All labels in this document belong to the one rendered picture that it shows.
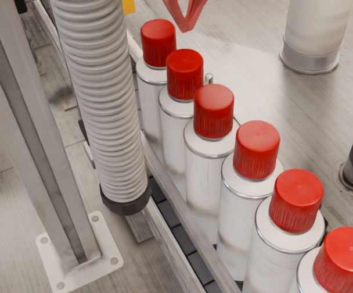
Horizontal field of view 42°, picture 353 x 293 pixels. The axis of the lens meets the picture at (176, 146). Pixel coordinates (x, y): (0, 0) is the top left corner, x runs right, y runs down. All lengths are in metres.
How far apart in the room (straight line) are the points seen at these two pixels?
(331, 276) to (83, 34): 0.21
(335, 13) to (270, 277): 0.39
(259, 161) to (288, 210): 0.05
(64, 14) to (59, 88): 0.59
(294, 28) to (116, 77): 0.49
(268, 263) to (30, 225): 0.35
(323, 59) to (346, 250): 0.45
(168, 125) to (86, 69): 0.23
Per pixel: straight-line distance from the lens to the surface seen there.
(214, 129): 0.38
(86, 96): 0.24
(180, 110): 0.42
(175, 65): 0.40
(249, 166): 0.35
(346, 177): 0.59
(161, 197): 0.56
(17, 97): 0.38
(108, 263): 0.58
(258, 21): 0.82
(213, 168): 0.41
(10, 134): 0.39
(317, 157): 0.62
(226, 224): 0.42
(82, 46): 0.22
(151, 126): 0.51
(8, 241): 0.63
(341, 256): 0.30
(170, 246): 0.53
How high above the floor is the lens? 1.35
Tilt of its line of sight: 50 degrees down
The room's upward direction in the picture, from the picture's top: 3 degrees counter-clockwise
